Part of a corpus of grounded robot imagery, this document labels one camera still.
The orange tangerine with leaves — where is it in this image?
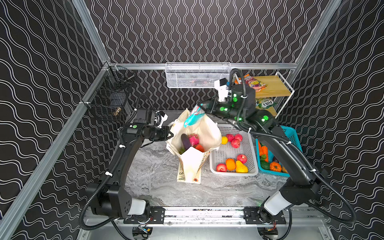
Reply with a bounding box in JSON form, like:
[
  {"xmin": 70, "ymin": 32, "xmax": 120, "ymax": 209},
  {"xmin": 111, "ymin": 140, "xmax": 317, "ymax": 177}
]
[{"xmin": 179, "ymin": 148, "xmax": 186, "ymax": 155}]

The purple eggplant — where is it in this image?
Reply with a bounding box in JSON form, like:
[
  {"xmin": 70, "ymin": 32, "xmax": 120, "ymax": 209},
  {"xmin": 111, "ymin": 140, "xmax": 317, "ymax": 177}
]
[{"xmin": 181, "ymin": 134, "xmax": 192, "ymax": 150}]

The pink dragon fruit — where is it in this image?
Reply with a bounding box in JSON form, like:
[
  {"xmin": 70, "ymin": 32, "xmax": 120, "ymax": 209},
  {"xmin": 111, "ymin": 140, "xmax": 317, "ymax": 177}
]
[{"xmin": 188, "ymin": 134, "xmax": 200, "ymax": 147}]

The red bell pepper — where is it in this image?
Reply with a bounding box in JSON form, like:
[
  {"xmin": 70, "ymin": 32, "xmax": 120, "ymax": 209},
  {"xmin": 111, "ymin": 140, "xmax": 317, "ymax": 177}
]
[{"xmin": 194, "ymin": 144, "xmax": 205, "ymax": 153}]

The teal pink snack bag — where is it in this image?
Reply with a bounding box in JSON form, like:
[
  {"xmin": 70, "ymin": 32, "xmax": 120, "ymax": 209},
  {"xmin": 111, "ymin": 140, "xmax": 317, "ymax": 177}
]
[{"xmin": 184, "ymin": 104, "xmax": 206, "ymax": 128}]

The cream canvas grocery bag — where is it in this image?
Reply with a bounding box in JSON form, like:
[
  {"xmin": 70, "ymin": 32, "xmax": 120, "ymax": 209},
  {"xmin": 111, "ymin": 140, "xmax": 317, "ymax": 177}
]
[{"xmin": 167, "ymin": 110, "xmax": 222, "ymax": 184}]

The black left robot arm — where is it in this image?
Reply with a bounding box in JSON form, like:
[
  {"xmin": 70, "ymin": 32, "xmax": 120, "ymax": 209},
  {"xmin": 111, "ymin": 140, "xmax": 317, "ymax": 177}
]
[{"xmin": 79, "ymin": 108, "xmax": 174, "ymax": 231}]

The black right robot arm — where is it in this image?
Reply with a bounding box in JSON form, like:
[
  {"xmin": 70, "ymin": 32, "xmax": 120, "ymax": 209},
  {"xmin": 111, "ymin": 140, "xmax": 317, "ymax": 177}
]
[{"xmin": 197, "ymin": 69, "xmax": 357, "ymax": 224}]

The green white snack bag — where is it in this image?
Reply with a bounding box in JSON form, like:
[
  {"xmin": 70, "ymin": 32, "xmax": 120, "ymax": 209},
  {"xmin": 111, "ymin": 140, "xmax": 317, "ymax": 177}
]
[{"xmin": 256, "ymin": 98, "xmax": 277, "ymax": 109}]

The orange snack bag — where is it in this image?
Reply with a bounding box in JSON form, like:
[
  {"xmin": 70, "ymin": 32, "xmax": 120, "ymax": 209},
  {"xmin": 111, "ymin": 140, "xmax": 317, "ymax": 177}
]
[{"xmin": 231, "ymin": 74, "xmax": 267, "ymax": 93}]

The white wooden two-tier shelf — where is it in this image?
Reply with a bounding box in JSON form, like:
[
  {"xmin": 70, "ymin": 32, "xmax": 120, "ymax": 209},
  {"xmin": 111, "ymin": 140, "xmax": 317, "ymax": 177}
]
[{"xmin": 227, "ymin": 72, "xmax": 295, "ymax": 117}]

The red apple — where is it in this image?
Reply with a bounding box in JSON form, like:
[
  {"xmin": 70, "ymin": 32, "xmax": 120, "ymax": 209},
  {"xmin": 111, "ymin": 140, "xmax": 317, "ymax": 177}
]
[
  {"xmin": 237, "ymin": 154, "xmax": 248, "ymax": 164},
  {"xmin": 234, "ymin": 134, "xmax": 243, "ymax": 142},
  {"xmin": 226, "ymin": 134, "xmax": 235, "ymax": 143},
  {"xmin": 216, "ymin": 164, "xmax": 228, "ymax": 173},
  {"xmin": 231, "ymin": 139, "xmax": 241, "ymax": 149}
]

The yellow lemon with leaves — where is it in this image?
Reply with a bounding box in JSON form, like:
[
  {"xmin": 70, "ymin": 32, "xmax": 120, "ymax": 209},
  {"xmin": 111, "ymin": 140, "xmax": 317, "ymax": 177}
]
[{"xmin": 222, "ymin": 136, "xmax": 228, "ymax": 145}]

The orange carrot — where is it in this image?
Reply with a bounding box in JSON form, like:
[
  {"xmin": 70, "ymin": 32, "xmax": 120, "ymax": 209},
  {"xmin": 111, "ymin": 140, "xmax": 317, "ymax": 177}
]
[
  {"xmin": 258, "ymin": 142, "xmax": 264, "ymax": 156},
  {"xmin": 262, "ymin": 146, "xmax": 269, "ymax": 163}
]

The white plastic basket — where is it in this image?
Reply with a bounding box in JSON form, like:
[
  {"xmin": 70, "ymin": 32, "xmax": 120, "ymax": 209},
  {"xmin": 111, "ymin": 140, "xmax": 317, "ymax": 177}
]
[{"xmin": 210, "ymin": 124, "xmax": 259, "ymax": 177}]

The teal plastic basket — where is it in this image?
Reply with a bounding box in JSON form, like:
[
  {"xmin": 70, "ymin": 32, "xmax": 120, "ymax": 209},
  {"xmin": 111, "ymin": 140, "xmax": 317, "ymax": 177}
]
[{"xmin": 256, "ymin": 126, "xmax": 307, "ymax": 182}]

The orange crinkled fruit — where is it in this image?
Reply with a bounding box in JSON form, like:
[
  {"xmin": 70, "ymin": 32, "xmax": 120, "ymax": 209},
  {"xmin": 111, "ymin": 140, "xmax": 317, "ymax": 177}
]
[{"xmin": 226, "ymin": 159, "xmax": 236, "ymax": 171}]

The yellow pear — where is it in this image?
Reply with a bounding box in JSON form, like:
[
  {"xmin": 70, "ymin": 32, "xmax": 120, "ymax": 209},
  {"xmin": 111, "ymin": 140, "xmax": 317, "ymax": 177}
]
[{"xmin": 236, "ymin": 161, "xmax": 249, "ymax": 173}]

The green vegetable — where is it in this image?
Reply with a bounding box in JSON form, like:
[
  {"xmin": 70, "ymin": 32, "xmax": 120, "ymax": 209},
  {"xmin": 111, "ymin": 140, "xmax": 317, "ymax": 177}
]
[{"xmin": 260, "ymin": 161, "xmax": 270, "ymax": 171}]

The orange pumpkin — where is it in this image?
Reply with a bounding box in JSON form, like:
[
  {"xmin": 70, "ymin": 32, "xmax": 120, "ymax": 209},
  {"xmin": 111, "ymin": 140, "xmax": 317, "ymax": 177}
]
[{"xmin": 269, "ymin": 162, "xmax": 282, "ymax": 173}]

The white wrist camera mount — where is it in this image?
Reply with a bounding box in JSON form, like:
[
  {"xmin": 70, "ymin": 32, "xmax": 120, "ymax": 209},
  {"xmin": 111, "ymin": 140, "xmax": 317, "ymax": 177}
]
[{"xmin": 214, "ymin": 78, "xmax": 229, "ymax": 102}]

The black wire wall basket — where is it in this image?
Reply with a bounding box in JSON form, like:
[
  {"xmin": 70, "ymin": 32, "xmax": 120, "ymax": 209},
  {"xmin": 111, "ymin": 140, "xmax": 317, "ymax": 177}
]
[{"xmin": 85, "ymin": 63, "xmax": 137, "ymax": 123}]

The white wire wall basket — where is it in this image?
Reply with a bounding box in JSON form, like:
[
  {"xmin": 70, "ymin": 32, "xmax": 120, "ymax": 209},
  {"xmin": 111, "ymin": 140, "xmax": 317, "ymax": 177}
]
[{"xmin": 165, "ymin": 62, "xmax": 232, "ymax": 89}]

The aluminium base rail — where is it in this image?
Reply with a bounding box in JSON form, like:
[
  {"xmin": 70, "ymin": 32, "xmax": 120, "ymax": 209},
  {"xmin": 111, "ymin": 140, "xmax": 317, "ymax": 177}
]
[{"xmin": 124, "ymin": 207, "xmax": 326, "ymax": 228}]

